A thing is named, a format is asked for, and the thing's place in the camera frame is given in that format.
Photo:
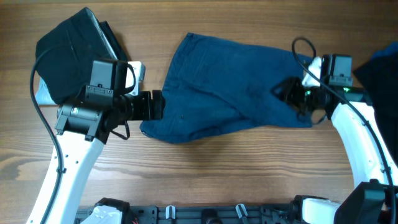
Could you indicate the folded light grey garment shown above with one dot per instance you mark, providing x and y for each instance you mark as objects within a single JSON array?
[{"x": 42, "y": 93}]

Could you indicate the right white rail clip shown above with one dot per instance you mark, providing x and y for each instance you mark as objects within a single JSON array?
[{"x": 241, "y": 211}]

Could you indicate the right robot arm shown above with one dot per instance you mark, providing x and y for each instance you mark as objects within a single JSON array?
[{"x": 327, "y": 85}]

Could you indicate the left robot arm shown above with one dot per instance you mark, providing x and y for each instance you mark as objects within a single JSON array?
[{"x": 112, "y": 98}]

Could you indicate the left white rail clip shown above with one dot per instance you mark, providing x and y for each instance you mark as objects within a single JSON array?
[{"x": 170, "y": 212}]

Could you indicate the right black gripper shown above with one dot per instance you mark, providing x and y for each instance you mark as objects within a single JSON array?
[{"x": 290, "y": 86}]

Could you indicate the folded black garment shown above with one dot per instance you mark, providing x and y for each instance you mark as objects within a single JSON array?
[{"x": 68, "y": 53}]

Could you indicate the black garment in pile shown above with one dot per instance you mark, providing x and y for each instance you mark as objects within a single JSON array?
[{"x": 379, "y": 77}]

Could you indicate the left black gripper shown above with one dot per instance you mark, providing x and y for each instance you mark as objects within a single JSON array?
[{"x": 144, "y": 112}]

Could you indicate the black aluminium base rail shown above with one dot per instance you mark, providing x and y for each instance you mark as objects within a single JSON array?
[{"x": 265, "y": 214}]

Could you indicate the dark blue shorts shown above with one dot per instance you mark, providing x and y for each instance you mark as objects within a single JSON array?
[{"x": 216, "y": 86}]

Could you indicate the white rail clip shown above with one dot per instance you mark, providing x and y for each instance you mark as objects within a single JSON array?
[
  {"x": 170, "y": 212},
  {"x": 241, "y": 211}
]

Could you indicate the blue garment pile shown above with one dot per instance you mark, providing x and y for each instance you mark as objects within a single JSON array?
[{"x": 386, "y": 54}]

